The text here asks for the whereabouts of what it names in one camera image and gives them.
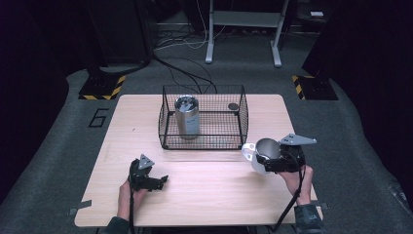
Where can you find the steel tumbler with lid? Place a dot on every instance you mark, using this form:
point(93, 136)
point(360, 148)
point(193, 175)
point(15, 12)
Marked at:
point(187, 120)

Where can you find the small white box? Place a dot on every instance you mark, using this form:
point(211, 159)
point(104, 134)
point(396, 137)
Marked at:
point(317, 14)

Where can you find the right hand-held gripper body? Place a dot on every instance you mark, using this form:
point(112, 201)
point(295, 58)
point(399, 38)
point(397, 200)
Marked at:
point(292, 159)

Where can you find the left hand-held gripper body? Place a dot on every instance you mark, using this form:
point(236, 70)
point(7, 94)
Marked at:
point(139, 177)

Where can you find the black round disc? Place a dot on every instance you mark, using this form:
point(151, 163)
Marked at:
point(233, 106)

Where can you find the black cabinet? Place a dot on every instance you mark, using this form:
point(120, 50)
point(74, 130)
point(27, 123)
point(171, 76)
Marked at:
point(120, 29)

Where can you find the person's left hand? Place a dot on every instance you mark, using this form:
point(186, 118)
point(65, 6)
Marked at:
point(126, 201)

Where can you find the hazard striped stand base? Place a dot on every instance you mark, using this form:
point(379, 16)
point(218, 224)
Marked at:
point(100, 87)
point(315, 87)

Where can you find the grey tape strip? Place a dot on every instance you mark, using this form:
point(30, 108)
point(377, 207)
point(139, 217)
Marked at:
point(83, 204)
point(72, 211)

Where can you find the person's right hand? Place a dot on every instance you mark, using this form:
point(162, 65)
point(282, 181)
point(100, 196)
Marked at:
point(297, 185)

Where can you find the white metal stand frame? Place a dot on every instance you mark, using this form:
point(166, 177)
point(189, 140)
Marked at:
point(246, 19)

